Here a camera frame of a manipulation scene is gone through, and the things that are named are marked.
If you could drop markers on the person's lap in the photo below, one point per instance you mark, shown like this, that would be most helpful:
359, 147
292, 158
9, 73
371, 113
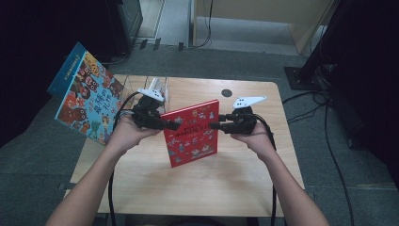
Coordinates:
200, 222

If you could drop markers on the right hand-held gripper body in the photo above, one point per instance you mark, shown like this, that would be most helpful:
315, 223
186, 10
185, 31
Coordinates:
246, 122

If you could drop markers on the white caterpillar picture book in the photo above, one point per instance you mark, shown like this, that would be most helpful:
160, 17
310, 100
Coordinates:
156, 84

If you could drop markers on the black tape strip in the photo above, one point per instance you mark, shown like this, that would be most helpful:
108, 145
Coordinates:
143, 43
156, 44
181, 46

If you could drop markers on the black metal stand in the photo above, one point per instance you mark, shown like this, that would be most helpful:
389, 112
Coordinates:
306, 78

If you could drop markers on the dark cabinet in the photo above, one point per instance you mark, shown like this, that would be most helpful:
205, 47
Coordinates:
125, 22

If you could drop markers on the beige wooden cabinet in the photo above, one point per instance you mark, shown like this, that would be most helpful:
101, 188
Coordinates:
266, 8

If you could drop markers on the dark blue monster picture book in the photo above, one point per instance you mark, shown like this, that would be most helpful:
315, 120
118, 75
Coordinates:
67, 67

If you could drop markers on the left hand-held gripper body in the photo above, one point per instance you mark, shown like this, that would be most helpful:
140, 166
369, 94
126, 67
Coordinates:
146, 114

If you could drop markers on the black round table grommet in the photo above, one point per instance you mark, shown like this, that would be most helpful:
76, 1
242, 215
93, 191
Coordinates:
226, 93

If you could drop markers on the red picture book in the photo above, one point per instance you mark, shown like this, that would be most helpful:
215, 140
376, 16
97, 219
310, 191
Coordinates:
193, 135

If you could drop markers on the person's left hand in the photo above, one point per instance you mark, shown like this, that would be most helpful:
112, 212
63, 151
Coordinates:
125, 135

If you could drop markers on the clear acrylic book rack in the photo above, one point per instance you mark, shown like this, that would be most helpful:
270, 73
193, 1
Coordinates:
138, 83

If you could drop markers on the light blue animals picture book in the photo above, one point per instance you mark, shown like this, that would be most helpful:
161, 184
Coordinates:
91, 100

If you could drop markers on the person's right hand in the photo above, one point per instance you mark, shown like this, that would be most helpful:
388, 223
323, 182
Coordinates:
258, 141

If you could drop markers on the dark curtain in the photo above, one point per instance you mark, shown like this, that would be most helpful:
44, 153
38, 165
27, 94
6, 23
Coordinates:
373, 78
31, 47

